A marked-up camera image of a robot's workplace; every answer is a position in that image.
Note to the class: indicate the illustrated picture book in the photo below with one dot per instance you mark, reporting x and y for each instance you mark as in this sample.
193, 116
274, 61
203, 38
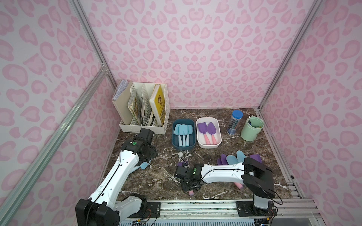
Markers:
134, 105

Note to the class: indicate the aluminium front rail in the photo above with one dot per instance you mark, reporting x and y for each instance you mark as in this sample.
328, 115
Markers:
291, 212

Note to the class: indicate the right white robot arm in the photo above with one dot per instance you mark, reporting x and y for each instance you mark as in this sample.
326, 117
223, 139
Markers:
257, 177

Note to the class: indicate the white file organizer rack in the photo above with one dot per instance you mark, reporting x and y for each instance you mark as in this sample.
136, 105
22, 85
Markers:
148, 120

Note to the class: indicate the yellow book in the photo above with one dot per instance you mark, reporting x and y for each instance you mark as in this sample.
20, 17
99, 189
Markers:
157, 103

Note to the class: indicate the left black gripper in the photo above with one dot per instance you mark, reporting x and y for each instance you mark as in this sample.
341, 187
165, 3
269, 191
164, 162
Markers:
151, 154

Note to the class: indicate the purple square shovel pink handle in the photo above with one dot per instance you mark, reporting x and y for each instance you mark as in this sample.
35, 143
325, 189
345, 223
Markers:
203, 129

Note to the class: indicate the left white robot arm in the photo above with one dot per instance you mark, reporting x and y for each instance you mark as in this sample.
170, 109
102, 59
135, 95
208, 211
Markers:
101, 209

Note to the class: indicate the beige folder with papers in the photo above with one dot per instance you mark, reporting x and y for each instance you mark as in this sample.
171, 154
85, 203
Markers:
120, 100

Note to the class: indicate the white storage box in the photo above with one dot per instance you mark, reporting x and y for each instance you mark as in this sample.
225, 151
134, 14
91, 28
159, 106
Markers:
200, 136

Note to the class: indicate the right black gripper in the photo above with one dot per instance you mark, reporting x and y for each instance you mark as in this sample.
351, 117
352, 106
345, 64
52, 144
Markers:
186, 183

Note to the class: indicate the dark teal storage box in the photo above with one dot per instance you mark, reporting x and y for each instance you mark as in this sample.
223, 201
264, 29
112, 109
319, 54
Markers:
192, 137

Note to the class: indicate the teal pointed shovel far right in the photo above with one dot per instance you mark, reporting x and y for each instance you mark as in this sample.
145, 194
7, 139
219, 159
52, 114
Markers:
240, 156

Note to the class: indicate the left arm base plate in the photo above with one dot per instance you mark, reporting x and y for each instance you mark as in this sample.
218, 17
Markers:
149, 209

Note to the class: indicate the purple shovel far right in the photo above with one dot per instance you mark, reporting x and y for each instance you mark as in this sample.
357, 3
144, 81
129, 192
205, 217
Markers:
256, 157

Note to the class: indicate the teal round shovel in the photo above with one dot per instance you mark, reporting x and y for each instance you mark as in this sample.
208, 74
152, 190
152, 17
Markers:
183, 132
176, 132

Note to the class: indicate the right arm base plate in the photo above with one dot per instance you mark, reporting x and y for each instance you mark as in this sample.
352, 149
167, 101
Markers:
247, 209

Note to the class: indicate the green cup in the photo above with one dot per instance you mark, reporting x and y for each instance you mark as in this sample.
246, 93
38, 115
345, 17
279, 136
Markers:
252, 128

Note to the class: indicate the teal heart shovel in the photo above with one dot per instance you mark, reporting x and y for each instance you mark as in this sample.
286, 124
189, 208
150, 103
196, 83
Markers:
190, 131

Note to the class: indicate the blue lid pen tube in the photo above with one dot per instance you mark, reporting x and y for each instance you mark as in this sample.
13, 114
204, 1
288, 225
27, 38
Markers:
234, 121

